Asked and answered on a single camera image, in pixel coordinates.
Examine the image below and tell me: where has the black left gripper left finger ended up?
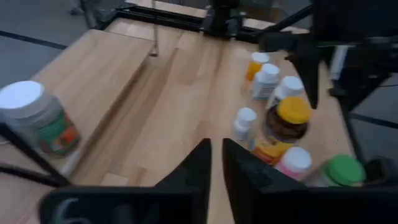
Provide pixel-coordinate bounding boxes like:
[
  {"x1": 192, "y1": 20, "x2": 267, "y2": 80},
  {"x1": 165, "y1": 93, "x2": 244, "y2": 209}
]
[{"x1": 154, "y1": 138, "x2": 213, "y2": 224}]

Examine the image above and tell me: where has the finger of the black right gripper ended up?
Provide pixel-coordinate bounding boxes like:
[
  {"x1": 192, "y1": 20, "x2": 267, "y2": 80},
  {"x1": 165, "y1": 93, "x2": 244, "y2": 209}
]
[
  {"x1": 285, "y1": 39, "x2": 331, "y2": 110},
  {"x1": 257, "y1": 30, "x2": 300, "y2": 53}
]

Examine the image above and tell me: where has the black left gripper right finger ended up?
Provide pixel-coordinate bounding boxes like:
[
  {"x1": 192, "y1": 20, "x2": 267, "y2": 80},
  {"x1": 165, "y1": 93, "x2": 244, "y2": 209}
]
[{"x1": 221, "y1": 138, "x2": 312, "y2": 224}]

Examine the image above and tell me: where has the white capped medicine bottle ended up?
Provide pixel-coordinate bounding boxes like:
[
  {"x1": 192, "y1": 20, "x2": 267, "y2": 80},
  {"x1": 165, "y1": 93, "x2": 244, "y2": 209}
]
[
  {"x1": 250, "y1": 63, "x2": 280, "y2": 101},
  {"x1": 267, "y1": 75, "x2": 305, "y2": 108}
]

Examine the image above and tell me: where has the orange pill vial white cap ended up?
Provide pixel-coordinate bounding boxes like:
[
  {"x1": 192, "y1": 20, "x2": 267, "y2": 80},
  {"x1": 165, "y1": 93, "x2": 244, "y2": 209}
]
[{"x1": 245, "y1": 52, "x2": 270, "y2": 82}]

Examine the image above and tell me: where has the pink bottle white lid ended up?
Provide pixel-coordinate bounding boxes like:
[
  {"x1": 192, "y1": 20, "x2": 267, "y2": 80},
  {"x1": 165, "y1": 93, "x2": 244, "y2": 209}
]
[{"x1": 273, "y1": 146, "x2": 313, "y2": 182}]

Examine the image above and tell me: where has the brown fish oil bottle yellow lid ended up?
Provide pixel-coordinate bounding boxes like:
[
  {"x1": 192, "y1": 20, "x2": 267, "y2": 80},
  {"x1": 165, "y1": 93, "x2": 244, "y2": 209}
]
[{"x1": 250, "y1": 95, "x2": 313, "y2": 166}]

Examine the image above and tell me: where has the small white pill bottle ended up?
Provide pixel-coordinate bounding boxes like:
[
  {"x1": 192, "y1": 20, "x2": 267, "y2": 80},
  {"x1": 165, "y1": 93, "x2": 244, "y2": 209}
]
[{"x1": 233, "y1": 107, "x2": 258, "y2": 142}]

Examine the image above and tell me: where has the green caffeine bottle green lid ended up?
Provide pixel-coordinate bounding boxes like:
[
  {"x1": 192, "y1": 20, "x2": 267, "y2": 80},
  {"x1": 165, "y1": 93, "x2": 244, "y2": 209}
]
[{"x1": 306, "y1": 154, "x2": 367, "y2": 187}]

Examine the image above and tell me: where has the white lid bottle peach label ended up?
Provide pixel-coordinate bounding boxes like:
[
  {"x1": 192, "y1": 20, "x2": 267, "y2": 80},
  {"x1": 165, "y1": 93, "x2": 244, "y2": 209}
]
[{"x1": 0, "y1": 80, "x2": 81, "y2": 159}]

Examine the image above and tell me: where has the black metal table frame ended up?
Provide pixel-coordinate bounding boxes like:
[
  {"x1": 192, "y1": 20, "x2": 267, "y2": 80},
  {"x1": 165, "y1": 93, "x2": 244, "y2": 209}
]
[{"x1": 80, "y1": 2, "x2": 312, "y2": 43}]

